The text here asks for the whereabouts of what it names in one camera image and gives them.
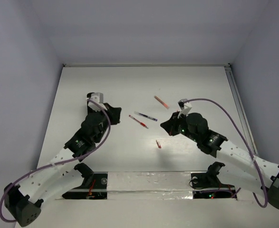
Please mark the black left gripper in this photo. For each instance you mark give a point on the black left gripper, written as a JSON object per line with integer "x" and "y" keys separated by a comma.
{"x": 110, "y": 113}

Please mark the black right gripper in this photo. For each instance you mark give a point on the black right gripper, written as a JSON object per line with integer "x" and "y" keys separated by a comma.
{"x": 170, "y": 125}

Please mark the clear red gel pen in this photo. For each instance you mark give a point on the clear red gel pen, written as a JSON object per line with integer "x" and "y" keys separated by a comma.
{"x": 141, "y": 123}

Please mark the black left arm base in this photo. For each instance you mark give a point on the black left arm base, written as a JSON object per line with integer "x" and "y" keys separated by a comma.
{"x": 96, "y": 190}

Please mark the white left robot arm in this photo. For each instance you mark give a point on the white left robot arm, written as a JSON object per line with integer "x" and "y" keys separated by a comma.
{"x": 23, "y": 200}

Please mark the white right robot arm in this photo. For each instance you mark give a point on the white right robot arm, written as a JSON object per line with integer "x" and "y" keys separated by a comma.
{"x": 233, "y": 166}

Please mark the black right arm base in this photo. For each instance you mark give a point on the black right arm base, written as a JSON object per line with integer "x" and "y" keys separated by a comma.
{"x": 206, "y": 185}

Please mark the black stationery container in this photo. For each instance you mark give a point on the black stationery container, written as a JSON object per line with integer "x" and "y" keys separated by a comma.
{"x": 91, "y": 107}

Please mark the black gel pen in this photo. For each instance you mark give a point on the black gel pen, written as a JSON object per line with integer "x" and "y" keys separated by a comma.
{"x": 146, "y": 116}

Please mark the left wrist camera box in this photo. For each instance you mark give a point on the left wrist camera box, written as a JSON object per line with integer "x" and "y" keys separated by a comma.
{"x": 95, "y": 102}

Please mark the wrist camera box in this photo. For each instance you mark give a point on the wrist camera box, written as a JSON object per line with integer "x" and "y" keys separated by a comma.
{"x": 185, "y": 107}
{"x": 95, "y": 102}

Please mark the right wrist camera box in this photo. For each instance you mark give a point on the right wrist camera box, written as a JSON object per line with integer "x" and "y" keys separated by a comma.
{"x": 185, "y": 107}

